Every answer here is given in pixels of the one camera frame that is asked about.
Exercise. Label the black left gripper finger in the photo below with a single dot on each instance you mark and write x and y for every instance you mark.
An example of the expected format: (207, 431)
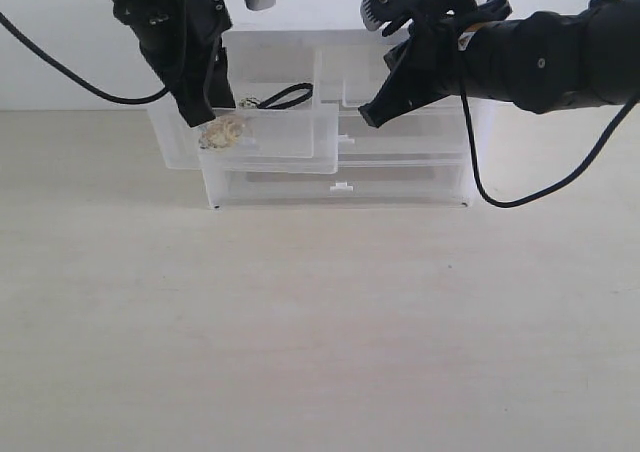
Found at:
(185, 80)
(220, 94)

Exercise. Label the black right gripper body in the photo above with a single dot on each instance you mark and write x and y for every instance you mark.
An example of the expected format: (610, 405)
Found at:
(429, 63)

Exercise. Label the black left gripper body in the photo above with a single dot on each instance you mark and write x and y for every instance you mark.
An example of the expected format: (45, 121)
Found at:
(172, 32)

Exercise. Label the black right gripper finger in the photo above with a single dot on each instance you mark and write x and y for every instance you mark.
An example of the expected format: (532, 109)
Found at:
(405, 90)

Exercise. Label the yellow keychain with black strap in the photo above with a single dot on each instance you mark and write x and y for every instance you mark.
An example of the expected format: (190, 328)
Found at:
(226, 131)

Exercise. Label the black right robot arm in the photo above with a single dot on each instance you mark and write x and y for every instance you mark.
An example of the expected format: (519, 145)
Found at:
(543, 63)

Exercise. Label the clear middle wide drawer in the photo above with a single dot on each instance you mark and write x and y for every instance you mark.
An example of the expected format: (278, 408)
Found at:
(439, 132)

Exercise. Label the clear wide drawer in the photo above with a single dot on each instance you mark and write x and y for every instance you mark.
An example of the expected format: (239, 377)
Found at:
(439, 132)
(439, 182)

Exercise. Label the white translucent drawer cabinet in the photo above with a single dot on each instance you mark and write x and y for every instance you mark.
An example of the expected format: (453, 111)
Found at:
(327, 26)

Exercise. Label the clear bottom wide drawer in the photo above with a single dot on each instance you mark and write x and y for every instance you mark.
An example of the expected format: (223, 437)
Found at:
(439, 182)

